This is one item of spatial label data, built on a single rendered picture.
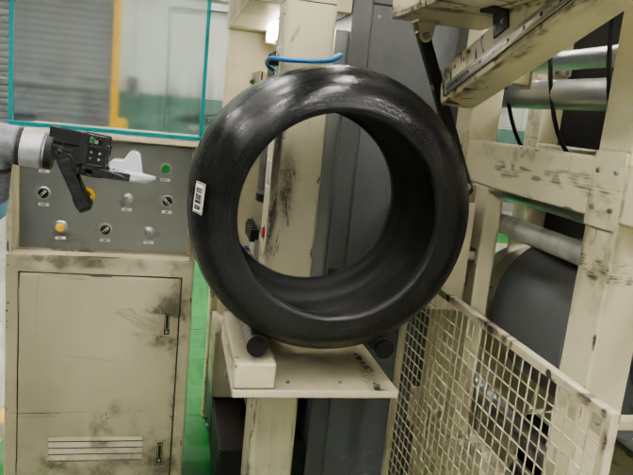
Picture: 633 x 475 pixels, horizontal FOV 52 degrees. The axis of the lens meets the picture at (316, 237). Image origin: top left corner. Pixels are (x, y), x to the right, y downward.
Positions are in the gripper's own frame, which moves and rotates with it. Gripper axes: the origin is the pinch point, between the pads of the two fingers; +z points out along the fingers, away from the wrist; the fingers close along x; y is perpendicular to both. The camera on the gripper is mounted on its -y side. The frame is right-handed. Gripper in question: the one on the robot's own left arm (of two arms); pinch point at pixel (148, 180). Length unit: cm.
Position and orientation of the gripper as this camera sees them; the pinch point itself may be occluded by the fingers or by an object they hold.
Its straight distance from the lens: 137.8
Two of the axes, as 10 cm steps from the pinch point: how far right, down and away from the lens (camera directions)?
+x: -2.1, -2.0, 9.6
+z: 9.6, 1.7, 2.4
